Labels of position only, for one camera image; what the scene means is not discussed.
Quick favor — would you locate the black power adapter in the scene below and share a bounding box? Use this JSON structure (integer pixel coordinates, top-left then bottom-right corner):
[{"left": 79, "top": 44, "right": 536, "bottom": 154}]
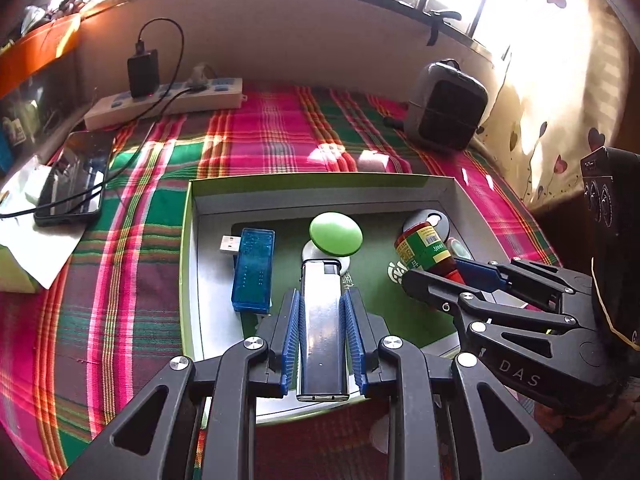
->
[{"left": 127, "top": 50, "right": 161, "bottom": 98}]

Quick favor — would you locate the blue usb tester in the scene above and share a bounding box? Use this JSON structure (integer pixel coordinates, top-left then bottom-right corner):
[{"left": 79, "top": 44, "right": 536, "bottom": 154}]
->
[{"left": 218, "top": 228, "right": 277, "bottom": 314}]

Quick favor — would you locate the silver lighter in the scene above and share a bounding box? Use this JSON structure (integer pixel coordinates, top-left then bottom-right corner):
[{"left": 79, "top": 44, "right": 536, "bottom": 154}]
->
[{"left": 296, "top": 260, "right": 351, "bottom": 402}]

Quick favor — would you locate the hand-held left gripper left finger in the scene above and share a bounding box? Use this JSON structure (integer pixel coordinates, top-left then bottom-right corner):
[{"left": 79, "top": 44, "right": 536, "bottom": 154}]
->
[{"left": 62, "top": 287, "right": 302, "bottom": 480}]

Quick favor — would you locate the white power strip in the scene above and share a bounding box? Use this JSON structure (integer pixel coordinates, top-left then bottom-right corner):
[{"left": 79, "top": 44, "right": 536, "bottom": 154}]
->
[{"left": 84, "top": 76, "right": 244, "bottom": 131}]

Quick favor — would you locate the plaid blanket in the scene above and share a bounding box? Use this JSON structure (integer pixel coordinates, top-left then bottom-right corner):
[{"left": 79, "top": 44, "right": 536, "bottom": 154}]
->
[{"left": 0, "top": 85, "right": 563, "bottom": 480}]

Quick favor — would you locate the black charging cable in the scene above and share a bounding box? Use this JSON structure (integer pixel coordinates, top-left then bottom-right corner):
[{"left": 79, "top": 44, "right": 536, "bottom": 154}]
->
[{"left": 0, "top": 19, "right": 201, "bottom": 221}]

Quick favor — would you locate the heart print curtain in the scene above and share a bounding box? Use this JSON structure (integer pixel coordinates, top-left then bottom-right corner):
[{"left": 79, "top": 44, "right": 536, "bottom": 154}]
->
[{"left": 475, "top": 0, "right": 636, "bottom": 211}]

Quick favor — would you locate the green printed insert card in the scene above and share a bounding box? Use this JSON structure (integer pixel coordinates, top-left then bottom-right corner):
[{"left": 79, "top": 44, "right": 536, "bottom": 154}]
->
[{"left": 232, "top": 212, "right": 466, "bottom": 351}]

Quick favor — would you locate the green cardboard box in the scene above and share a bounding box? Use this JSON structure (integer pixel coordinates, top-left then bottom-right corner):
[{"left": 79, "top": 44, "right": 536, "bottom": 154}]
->
[{"left": 179, "top": 172, "right": 501, "bottom": 426}]

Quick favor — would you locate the green round lid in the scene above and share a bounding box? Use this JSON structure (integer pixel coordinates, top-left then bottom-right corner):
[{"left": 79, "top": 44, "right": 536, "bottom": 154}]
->
[{"left": 301, "top": 211, "right": 364, "bottom": 273}]

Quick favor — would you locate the black strap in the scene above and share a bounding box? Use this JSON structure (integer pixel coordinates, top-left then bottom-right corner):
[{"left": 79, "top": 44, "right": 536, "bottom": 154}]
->
[{"left": 427, "top": 10, "right": 463, "bottom": 46}]

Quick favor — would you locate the pile of small clutter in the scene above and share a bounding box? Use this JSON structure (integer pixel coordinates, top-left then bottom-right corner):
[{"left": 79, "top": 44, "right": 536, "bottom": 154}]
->
[{"left": 20, "top": 0, "right": 81, "bottom": 26}]

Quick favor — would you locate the white plug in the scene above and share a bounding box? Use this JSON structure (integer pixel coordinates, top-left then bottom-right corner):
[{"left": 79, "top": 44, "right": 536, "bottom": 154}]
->
[{"left": 189, "top": 62, "right": 213, "bottom": 90}]

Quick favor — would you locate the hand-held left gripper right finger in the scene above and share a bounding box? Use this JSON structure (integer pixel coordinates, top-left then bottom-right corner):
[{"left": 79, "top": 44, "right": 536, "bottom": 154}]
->
[{"left": 341, "top": 287, "right": 583, "bottom": 480}]

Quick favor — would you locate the orange box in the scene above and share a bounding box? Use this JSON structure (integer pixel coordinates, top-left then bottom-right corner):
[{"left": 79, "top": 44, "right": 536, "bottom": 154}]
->
[{"left": 0, "top": 12, "right": 82, "bottom": 96}]

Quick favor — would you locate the blue printed box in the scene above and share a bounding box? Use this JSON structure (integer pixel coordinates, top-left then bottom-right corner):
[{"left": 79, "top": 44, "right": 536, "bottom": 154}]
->
[{"left": 0, "top": 110, "right": 26, "bottom": 176}]

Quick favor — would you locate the green tissue pack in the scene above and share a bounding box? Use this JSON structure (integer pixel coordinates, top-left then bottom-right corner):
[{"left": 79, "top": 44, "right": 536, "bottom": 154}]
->
[{"left": 0, "top": 242, "right": 43, "bottom": 293}]

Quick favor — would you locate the black smartphone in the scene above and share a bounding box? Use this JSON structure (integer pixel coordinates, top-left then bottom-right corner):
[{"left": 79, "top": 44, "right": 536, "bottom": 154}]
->
[{"left": 34, "top": 131, "right": 116, "bottom": 227}]

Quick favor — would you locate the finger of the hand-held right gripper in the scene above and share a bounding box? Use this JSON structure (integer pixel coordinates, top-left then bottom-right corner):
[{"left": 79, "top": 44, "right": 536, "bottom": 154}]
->
[
  {"left": 401, "top": 267, "right": 591, "bottom": 346},
  {"left": 452, "top": 256, "right": 596, "bottom": 312}
]

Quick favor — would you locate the black round two-button disc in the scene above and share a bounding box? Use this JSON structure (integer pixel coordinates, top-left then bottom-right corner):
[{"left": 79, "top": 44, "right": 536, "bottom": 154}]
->
[{"left": 402, "top": 208, "right": 451, "bottom": 241}]

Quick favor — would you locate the pink lens case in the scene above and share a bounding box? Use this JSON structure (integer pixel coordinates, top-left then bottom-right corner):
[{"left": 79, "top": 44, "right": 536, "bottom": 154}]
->
[{"left": 446, "top": 237, "right": 472, "bottom": 262}]

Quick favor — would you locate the red capped brown bottle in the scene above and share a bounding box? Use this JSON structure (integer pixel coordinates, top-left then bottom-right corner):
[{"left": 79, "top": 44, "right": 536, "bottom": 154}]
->
[{"left": 394, "top": 225, "right": 463, "bottom": 286}]

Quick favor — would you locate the white paper sheet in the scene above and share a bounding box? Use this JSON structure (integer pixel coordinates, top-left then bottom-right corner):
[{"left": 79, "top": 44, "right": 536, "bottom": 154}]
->
[{"left": 0, "top": 155, "right": 83, "bottom": 291}]

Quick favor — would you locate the grey small heater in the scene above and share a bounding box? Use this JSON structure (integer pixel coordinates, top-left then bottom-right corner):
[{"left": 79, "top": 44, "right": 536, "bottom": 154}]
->
[{"left": 404, "top": 59, "right": 488, "bottom": 151}]

